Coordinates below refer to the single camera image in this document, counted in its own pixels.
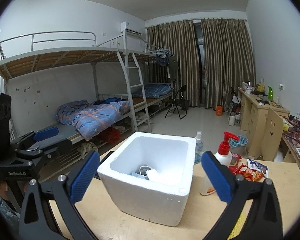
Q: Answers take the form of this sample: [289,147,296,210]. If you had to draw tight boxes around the grey cloth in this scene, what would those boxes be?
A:
[139,165,152,176]

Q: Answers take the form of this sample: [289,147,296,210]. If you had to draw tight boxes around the white tissue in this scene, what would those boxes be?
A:
[147,169,160,182]

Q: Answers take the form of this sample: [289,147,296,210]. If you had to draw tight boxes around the left hand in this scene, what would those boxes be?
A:
[0,180,8,200]

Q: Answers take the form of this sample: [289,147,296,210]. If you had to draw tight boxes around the white lotion pump bottle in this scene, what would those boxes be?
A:
[200,132,239,196]

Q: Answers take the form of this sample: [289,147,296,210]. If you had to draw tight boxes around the red snack packet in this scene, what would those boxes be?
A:
[229,153,242,167]

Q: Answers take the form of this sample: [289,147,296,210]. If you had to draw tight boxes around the orange snack packet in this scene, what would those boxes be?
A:
[229,164,263,182]

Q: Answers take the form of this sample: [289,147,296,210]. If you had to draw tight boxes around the clear spray bottle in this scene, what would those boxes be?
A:
[194,131,203,164]

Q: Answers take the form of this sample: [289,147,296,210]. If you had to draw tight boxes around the blue plaid quilt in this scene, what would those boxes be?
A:
[56,99,130,141]

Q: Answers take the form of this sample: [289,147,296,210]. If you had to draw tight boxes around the white blue snack wrapper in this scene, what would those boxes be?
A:
[247,159,269,178]

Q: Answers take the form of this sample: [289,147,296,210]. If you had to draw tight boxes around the metal bunk bed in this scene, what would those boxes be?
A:
[0,31,172,169]

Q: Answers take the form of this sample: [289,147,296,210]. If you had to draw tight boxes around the wooden smiley chair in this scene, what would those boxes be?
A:
[261,109,283,161]

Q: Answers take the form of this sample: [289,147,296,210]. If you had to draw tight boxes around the orange bucket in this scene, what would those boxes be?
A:
[216,105,223,116]

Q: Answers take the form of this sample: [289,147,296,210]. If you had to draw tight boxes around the white styrofoam box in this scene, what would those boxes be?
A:
[97,132,196,226]

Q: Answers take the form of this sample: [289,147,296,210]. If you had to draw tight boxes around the wooden drawer cabinet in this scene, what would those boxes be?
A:
[238,88,290,158]

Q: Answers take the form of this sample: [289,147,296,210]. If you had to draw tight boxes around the black folding chair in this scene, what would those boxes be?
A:
[165,85,189,120]

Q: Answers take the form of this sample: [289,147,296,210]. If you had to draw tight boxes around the wooden desk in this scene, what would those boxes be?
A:
[282,115,300,164]

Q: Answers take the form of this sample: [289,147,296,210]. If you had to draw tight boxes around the green bottle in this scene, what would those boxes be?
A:
[268,86,274,101]

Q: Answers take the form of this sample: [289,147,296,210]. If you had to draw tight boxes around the brown curtains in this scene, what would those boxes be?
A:
[147,18,256,109]

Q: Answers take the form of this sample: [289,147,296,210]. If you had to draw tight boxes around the white air conditioner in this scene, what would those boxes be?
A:
[120,22,142,36]

